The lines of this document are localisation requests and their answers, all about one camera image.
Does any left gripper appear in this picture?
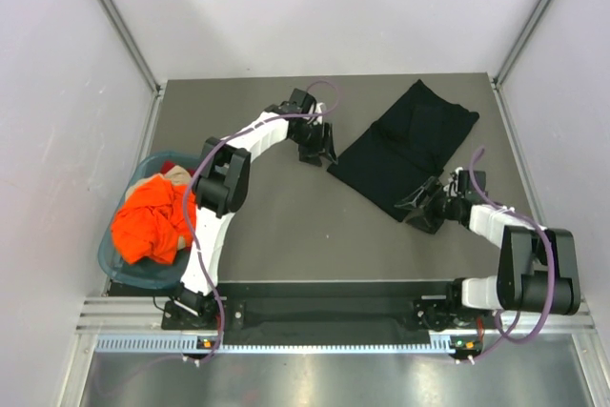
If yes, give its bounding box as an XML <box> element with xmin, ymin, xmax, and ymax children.
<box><xmin>290</xmin><ymin>120</ymin><xmax>336</xmax><ymax>167</ymax></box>

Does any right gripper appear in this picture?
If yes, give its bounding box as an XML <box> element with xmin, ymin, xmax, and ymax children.
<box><xmin>396</xmin><ymin>177</ymin><xmax>463</xmax><ymax>234</ymax></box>

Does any black t-shirt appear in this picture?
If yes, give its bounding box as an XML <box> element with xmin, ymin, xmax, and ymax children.
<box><xmin>327</xmin><ymin>80</ymin><xmax>479</xmax><ymax>222</ymax></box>

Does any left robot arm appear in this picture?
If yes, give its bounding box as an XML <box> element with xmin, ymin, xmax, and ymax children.
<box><xmin>171</xmin><ymin>89</ymin><xmax>338</xmax><ymax>328</ymax></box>

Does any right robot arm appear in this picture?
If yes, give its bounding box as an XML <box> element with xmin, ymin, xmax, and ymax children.
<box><xmin>395</xmin><ymin>168</ymin><xmax>580</xmax><ymax>331</ymax></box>

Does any beige garment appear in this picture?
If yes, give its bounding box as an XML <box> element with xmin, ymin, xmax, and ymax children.
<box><xmin>163</xmin><ymin>165</ymin><xmax>192</xmax><ymax>186</ymax></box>

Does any red garment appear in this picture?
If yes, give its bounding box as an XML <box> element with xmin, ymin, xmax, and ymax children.
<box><xmin>159</xmin><ymin>161</ymin><xmax>193</xmax><ymax>174</ymax></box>

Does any orange t-shirt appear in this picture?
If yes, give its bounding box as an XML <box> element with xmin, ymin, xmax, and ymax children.
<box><xmin>111</xmin><ymin>173</ymin><xmax>195</xmax><ymax>265</ymax></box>

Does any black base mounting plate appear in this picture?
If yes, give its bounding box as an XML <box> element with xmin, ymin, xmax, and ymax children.
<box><xmin>160</xmin><ymin>281</ymin><xmax>501</xmax><ymax>346</ymax></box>

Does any teal plastic basket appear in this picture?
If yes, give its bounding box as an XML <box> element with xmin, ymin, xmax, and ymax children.
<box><xmin>97</xmin><ymin>151</ymin><xmax>201</xmax><ymax>290</ymax></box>

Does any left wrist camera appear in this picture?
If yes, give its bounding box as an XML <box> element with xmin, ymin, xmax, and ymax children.
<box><xmin>287</xmin><ymin>89</ymin><xmax>324</xmax><ymax>116</ymax></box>

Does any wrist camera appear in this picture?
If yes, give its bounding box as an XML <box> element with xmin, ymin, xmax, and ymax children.
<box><xmin>447</xmin><ymin>168</ymin><xmax>487</xmax><ymax>202</ymax></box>
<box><xmin>287</xmin><ymin>89</ymin><xmax>324</xmax><ymax>116</ymax></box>

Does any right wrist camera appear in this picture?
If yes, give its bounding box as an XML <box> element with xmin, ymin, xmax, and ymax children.
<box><xmin>447</xmin><ymin>168</ymin><xmax>487</xmax><ymax>202</ymax></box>

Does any slotted cable duct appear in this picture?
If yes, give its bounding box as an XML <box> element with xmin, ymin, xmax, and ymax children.
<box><xmin>94</xmin><ymin>335</ymin><xmax>456</xmax><ymax>355</ymax></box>

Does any aluminium frame rail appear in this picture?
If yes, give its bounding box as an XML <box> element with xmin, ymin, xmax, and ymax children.
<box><xmin>76</xmin><ymin>296</ymin><xmax>596</xmax><ymax>334</ymax></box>

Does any right corner aluminium post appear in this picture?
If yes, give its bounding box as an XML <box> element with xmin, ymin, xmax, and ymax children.
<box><xmin>491</xmin><ymin>0</ymin><xmax>554</xmax><ymax>90</ymax></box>

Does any corner aluminium post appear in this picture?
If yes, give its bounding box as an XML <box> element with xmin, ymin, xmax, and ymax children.
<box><xmin>97</xmin><ymin>0</ymin><xmax>161</xmax><ymax>93</ymax></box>
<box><xmin>491</xmin><ymin>0</ymin><xmax>554</xmax><ymax>90</ymax></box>

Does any left corner aluminium post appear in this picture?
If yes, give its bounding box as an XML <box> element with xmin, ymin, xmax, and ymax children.
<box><xmin>97</xmin><ymin>0</ymin><xmax>161</xmax><ymax>93</ymax></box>

